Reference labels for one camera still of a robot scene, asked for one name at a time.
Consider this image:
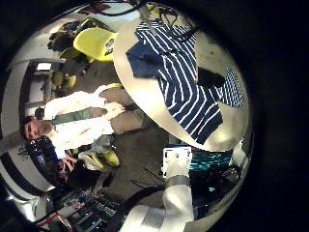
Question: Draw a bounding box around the navy white striped shirt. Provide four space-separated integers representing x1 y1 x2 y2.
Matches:
126 19 247 145

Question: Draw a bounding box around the yellow plastic chair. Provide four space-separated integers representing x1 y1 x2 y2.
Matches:
72 27 119 63

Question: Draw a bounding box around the yellow green bag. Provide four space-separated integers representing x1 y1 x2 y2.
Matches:
78 146 122 172

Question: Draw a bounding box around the man in white jacket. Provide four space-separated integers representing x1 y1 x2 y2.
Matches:
19 82 147 161

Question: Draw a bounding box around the olive green stool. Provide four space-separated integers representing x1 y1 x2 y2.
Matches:
51 71 78 90

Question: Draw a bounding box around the bright monitor screen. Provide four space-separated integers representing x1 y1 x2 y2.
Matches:
36 62 53 72

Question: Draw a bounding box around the person in dark jacket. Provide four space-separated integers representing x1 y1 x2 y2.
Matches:
24 136 79 189

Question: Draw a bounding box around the black cable bundle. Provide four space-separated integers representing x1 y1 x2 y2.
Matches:
157 5 180 27

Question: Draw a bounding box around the teal cable bundle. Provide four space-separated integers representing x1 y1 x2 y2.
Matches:
189 150 234 171

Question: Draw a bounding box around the thick black cable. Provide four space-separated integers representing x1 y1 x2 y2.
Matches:
91 0 148 17

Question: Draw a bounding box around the electronics board with wires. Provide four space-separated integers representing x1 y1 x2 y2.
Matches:
61 188 125 232

